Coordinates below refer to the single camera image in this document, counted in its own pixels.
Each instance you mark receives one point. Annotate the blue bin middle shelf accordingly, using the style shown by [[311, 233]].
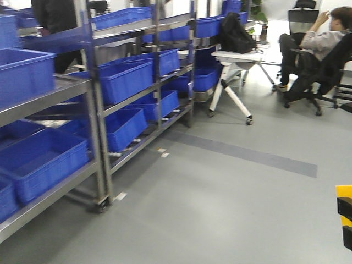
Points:
[[120, 81]]

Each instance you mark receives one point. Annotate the white office desk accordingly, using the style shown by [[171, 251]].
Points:
[[236, 64]]

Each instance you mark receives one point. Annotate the black office chair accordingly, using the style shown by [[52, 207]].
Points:
[[316, 78]]

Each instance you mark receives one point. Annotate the blue bin upper left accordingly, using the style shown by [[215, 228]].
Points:
[[25, 73]]

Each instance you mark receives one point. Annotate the black backpack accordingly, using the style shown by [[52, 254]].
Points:
[[233, 37]]

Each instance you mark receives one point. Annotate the blue bin lower middle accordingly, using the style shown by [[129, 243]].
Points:
[[122, 127]]

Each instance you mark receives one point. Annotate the seated person grey shirt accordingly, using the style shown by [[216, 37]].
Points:
[[326, 32]]

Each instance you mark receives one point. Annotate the blue bin bottom left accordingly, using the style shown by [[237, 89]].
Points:
[[41, 161]]

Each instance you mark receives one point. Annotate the standing person dark clothes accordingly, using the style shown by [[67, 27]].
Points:
[[57, 16]]

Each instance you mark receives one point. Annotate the metal shelf rack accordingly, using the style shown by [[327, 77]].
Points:
[[75, 106]]

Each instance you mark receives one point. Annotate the blue bin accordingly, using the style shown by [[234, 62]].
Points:
[[41, 161], [122, 127], [25, 73]]

